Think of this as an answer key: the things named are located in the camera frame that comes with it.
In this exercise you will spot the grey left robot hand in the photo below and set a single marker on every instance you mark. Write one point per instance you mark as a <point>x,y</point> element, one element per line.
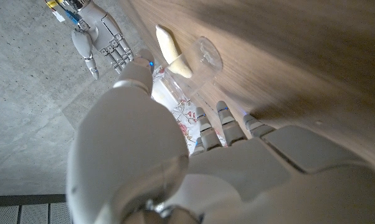
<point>237,180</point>

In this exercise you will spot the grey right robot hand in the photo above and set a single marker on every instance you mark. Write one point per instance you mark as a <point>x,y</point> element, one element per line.
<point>100,31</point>

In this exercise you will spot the clear medicine bottle white cap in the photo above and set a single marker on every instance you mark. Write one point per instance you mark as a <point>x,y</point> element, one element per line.
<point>203,65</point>

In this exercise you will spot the yellow sponge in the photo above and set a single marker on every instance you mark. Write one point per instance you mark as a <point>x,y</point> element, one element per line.
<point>172,53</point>

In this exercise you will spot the floral rose backdrop cloth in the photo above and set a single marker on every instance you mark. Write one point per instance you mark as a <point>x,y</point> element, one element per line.
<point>187,118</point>

